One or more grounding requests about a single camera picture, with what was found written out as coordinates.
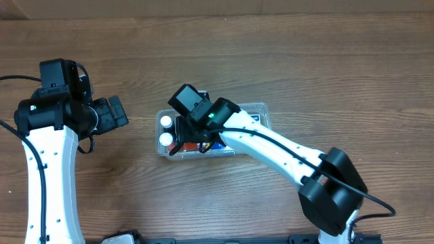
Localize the red small box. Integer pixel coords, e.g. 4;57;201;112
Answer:
181;142;201;152

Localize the clear plastic container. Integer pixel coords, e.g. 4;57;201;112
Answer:
155;102;271;161

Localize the orange bottle white cap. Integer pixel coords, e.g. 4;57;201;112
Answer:
159;132;177;152

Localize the blue yellow box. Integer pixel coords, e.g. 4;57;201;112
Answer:
211;142;226;150

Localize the black bottle white cap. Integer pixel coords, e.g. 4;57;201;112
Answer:
160;115;175;135

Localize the white plaster box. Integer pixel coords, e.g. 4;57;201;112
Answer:
250;114;260;122

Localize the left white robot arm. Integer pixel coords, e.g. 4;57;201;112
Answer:
15;94;128;243

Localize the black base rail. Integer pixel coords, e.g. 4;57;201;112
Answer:
84;229;383;244

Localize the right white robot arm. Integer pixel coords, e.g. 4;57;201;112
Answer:
168;98;368;243

